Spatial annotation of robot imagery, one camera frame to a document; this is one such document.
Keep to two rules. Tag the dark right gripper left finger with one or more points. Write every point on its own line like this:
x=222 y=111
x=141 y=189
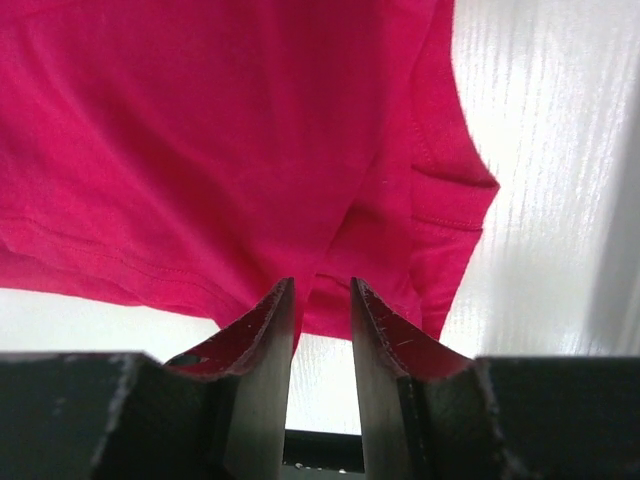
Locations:
x=248 y=366

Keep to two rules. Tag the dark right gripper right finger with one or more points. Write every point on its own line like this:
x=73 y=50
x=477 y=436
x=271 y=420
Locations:
x=394 y=361

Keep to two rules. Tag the red t shirt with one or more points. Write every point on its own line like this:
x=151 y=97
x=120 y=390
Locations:
x=187 y=155

